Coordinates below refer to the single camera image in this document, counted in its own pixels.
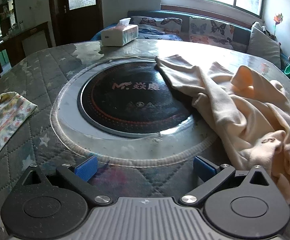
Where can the colourful pinwheel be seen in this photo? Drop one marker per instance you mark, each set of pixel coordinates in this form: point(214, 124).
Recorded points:
point(277, 18)

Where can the cream garment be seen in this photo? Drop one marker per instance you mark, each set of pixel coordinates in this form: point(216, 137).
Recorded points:
point(234, 110)

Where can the white tissue box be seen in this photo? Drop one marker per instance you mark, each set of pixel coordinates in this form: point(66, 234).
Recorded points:
point(120, 35)

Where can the dark wooden door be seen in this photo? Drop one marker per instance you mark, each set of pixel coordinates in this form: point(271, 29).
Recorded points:
point(85, 22)

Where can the butterfly print cushion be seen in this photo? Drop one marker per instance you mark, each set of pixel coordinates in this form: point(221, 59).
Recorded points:
point(155, 22)
point(209, 30)

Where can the grey pillow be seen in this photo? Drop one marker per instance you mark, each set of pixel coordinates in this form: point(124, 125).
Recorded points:
point(262, 42)

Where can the blue sofa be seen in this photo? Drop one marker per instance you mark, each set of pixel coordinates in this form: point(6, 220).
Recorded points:
point(239, 33)

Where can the dark wooden cabinet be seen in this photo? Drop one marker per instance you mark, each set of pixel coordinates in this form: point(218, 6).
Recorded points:
point(12, 42)

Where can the black round induction cooktop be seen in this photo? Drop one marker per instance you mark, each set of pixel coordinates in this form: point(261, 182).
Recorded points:
point(125, 105)

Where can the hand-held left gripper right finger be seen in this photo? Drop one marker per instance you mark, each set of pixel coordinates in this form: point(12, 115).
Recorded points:
point(204, 166)

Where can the floral printed cloth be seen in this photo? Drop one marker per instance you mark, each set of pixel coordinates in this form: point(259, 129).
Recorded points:
point(5, 120)

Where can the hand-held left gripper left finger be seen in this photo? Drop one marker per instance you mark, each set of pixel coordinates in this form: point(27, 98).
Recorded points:
point(86, 167)

